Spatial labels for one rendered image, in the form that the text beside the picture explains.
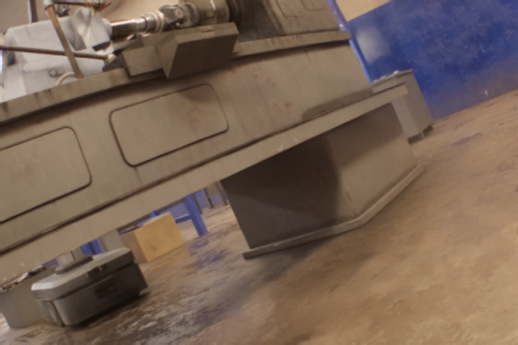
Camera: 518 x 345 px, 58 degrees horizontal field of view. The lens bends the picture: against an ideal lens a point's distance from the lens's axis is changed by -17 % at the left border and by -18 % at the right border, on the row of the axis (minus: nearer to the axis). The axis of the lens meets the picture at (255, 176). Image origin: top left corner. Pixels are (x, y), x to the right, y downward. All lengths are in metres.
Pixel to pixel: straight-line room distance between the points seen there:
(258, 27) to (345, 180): 0.78
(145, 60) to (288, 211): 1.01
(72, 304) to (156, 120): 1.22
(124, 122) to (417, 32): 4.32
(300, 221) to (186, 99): 0.83
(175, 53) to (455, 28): 4.09
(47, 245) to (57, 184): 0.28
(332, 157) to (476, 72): 3.46
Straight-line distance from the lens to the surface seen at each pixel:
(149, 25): 2.15
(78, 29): 1.86
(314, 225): 2.31
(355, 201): 2.21
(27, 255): 1.16
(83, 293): 2.61
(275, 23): 2.39
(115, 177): 1.52
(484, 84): 5.43
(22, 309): 3.53
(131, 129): 1.60
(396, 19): 5.65
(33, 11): 3.10
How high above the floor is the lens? 0.43
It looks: 2 degrees down
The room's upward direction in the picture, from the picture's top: 24 degrees counter-clockwise
